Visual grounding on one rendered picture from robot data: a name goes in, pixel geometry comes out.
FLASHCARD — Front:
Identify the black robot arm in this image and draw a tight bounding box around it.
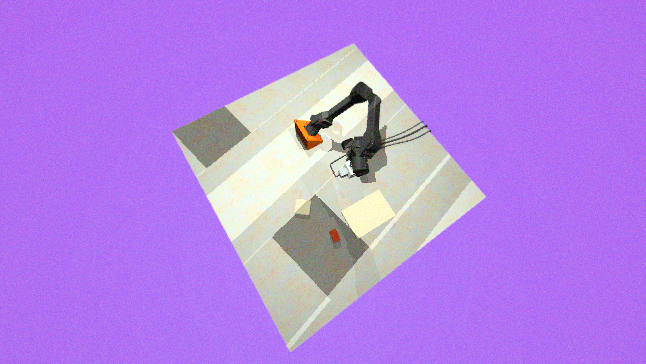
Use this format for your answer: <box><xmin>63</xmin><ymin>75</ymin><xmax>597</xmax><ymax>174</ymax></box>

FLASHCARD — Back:
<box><xmin>304</xmin><ymin>82</ymin><xmax>382</xmax><ymax>174</ymax></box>

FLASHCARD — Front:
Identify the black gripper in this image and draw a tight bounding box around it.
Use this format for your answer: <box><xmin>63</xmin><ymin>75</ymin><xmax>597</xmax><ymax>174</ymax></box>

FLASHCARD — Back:
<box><xmin>341</xmin><ymin>138</ymin><xmax>369</xmax><ymax>177</ymax></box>

